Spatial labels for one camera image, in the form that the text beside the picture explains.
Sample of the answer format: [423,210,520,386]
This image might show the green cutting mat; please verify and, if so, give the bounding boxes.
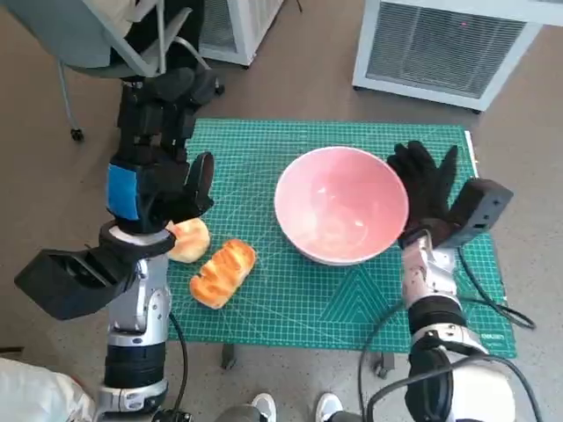
[165,117,518,360]

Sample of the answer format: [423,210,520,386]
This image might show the grey office chair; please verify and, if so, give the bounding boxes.
[4,0,212,142]

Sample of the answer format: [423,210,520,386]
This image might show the white shoe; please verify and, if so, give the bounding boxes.
[316,391,344,422]
[251,392,277,422]

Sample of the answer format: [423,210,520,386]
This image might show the long black right arm cable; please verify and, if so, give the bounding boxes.
[356,301,410,422]

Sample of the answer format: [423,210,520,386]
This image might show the white cloth bundle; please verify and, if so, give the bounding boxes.
[0,356,96,422]

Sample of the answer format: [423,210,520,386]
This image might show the large white mesh cabinet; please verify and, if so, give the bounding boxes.
[351,0,545,114]

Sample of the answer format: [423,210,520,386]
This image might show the pink bowl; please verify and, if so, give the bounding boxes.
[273,146,411,266]

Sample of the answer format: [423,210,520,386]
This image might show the long striped toy bread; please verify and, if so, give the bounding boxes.
[188,238,258,309]

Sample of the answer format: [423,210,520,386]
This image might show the small white mesh cabinet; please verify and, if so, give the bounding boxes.
[197,0,287,67]

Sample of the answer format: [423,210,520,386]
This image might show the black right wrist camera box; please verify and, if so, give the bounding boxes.
[439,178,515,250]

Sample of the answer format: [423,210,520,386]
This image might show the person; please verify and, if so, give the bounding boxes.
[109,0,208,83]

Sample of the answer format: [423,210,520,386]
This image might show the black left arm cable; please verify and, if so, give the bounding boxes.
[166,312,189,417]

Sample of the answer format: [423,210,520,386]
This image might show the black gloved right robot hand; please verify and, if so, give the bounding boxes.
[385,140,461,248]

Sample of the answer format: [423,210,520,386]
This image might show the small black device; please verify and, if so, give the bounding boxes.
[153,407,194,422]

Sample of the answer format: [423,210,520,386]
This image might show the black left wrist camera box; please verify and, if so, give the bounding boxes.
[13,248,133,321]

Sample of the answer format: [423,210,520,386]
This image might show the round toy bread bun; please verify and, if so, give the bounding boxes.
[165,217,211,264]

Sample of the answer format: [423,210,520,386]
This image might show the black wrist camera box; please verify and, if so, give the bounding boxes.
[13,248,133,321]
[439,178,515,250]

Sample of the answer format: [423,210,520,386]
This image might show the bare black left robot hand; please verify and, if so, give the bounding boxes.
[105,68,221,234]

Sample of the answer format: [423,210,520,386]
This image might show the looped black right arm cable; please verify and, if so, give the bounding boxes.
[367,353,545,422]

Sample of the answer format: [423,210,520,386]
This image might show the black right camera cable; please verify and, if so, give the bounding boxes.
[457,246,537,331]

